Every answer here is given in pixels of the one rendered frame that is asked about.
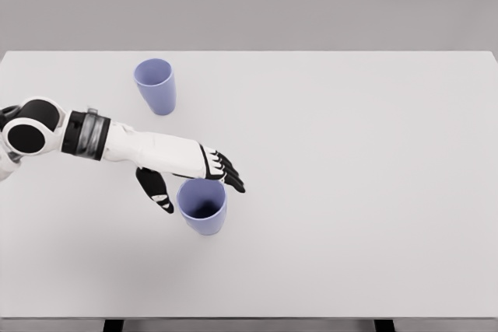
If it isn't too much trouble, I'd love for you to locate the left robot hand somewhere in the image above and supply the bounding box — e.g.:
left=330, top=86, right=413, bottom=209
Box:
left=135, top=130, right=247, bottom=215

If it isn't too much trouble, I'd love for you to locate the lavender plastic cup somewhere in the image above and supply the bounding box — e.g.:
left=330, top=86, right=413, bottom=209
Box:
left=176, top=178, right=227, bottom=236
left=133, top=58, right=177, bottom=117

